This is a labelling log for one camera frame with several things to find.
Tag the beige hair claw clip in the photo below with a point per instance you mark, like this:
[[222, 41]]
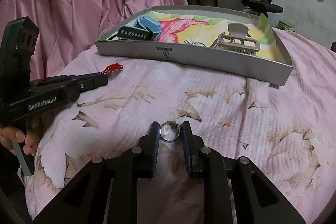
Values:
[[238, 40]]

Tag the grey shallow cardboard box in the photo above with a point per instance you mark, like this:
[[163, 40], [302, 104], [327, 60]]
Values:
[[274, 72]]

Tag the colourful cartoon towel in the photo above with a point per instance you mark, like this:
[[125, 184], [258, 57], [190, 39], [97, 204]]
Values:
[[203, 29]]

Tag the red hair clip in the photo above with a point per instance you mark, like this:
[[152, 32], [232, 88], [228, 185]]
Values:
[[112, 68]]

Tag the pink floral bed sheet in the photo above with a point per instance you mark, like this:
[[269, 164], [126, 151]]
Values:
[[287, 131]]

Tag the silver keys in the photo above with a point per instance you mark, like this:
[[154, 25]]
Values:
[[213, 45]]

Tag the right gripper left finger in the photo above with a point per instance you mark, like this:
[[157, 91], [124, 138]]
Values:
[[138, 162]]

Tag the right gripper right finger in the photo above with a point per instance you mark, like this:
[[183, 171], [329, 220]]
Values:
[[215, 171]]

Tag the green plastic stool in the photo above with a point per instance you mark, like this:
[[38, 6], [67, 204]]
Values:
[[285, 25]]

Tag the blue smart watch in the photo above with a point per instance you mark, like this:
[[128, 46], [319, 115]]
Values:
[[145, 28]]

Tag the person's left hand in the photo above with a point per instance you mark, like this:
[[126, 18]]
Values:
[[30, 140]]

